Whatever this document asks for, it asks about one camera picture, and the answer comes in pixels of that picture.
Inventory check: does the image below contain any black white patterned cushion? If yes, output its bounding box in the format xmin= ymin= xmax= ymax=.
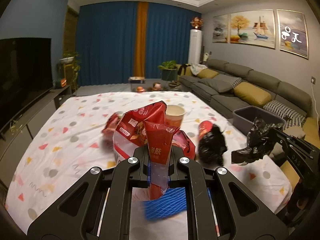
xmin=214 ymin=74 xmax=242 ymax=88

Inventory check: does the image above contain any blue foam net sleeve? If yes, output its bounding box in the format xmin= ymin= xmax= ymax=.
xmin=143 ymin=187 xmax=187 ymax=220

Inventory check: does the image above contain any patterned white tablecloth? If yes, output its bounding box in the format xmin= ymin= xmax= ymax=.
xmin=5 ymin=92 xmax=292 ymax=232

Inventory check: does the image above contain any red cylindrical can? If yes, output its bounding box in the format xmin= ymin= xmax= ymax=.
xmin=198 ymin=120 xmax=213 ymax=140

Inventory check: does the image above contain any orange paper cup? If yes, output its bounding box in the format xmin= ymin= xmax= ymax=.
xmin=164 ymin=105 xmax=185 ymax=127

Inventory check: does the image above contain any white standing air conditioner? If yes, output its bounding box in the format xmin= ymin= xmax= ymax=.
xmin=188 ymin=29 xmax=202 ymax=64

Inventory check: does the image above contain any black flat television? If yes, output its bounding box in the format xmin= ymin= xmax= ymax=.
xmin=0 ymin=37 xmax=53 ymax=130

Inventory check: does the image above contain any crumpled red foil wrapper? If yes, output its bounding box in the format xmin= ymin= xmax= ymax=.
xmin=101 ymin=113 xmax=121 ymax=140

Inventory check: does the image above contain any green potted plant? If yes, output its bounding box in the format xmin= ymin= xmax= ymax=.
xmin=158 ymin=60 xmax=177 ymax=81

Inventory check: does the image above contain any small red tissue packet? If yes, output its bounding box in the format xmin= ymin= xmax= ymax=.
xmin=144 ymin=121 xmax=179 ymax=200

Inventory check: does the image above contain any grey plastic trash bin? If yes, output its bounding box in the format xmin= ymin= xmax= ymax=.
xmin=233 ymin=106 xmax=286 ymax=135

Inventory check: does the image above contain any mustard cushion far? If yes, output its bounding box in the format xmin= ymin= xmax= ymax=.
xmin=197 ymin=68 xmax=219 ymax=79

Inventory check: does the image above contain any left landscape painting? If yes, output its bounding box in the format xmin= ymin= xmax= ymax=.
xmin=212 ymin=14 xmax=228 ymax=43

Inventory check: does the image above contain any large red snack bag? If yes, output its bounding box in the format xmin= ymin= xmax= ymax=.
xmin=113 ymin=100 xmax=196 ymax=165

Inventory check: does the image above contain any mustard cushion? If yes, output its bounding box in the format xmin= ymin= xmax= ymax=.
xmin=234 ymin=82 xmax=272 ymax=107
xmin=197 ymin=68 xmax=219 ymax=79

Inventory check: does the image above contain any grey sectional sofa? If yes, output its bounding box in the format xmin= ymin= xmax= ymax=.
xmin=178 ymin=59 xmax=312 ymax=126

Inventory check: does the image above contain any blue window curtain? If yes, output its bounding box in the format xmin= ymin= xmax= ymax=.
xmin=76 ymin=2 xmax=201 ymax=86

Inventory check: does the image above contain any orange curtain strip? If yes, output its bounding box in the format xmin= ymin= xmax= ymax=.
xmin=133 ymin=2 xmax=149 ymax=76

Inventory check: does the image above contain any black plastic bag scrap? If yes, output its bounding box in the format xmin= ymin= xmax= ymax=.
xmin=231 ymin=116 xmax=284 ymax=165

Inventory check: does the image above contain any plant on wooden stand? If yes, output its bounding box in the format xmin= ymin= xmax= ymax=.
xmin=58 ymin=52 xmax=81 ymax=92

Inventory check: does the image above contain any black plastic bag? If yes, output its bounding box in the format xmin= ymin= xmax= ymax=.
xmin=198 ymin=124 xmax=227 ymax=166

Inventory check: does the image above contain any dark coffee table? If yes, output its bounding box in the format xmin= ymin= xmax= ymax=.
xmin=73 ymin=79 xmax=183 ymax=96

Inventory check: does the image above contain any grey cushion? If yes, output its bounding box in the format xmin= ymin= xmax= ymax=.
xmin=199 ymin=78 xmax=233 ymax=93

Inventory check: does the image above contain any right framed painting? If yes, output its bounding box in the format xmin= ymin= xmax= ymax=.
xmin=277 ymin=9 xmax=309 ymax=59

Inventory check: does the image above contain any artificial orange flower bouquet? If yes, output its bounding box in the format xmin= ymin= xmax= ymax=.
xmin=190 ymin=16 xmax=203 ymax=30

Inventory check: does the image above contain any houndstooth patterned cushion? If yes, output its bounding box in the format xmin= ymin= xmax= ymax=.
xmin=263 ymin=100 xmax=306 ymax=130

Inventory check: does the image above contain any white wall charger cable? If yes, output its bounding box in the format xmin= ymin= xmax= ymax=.
xmin=310 ymin=76 xmax=320 ymax=120

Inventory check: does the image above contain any middle sailboat painting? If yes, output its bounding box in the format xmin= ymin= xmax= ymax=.
xmin=229 ymin=9 xmax=276 ymax=49

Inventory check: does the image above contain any mustard cushion near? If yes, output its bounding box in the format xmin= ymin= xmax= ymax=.
xmin=234 ymin=82 xmax=272 ymax=107

